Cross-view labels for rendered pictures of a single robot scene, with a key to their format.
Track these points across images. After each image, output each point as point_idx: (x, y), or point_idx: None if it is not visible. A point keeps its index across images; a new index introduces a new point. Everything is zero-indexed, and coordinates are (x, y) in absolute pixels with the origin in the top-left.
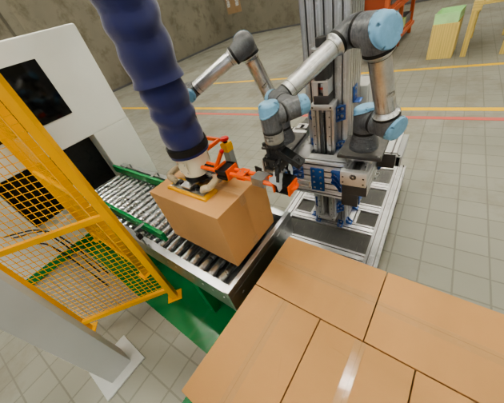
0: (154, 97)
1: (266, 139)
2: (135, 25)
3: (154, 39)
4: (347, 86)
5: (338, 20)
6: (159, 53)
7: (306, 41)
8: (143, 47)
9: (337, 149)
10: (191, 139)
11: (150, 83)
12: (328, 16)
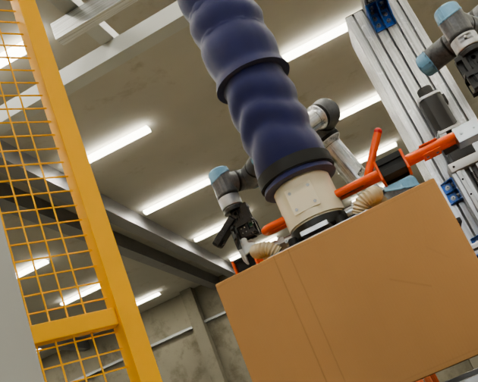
0: (265, 73)
1: (463, 36)
2: (250, 2)
3: (263, 23)
4: None
5: (434, 76)
6: (271, 32)
7: (402, 110)
8: (256, 21)
9: None
10: (317, 136)
11: (262, 54)
12: (420, 76)
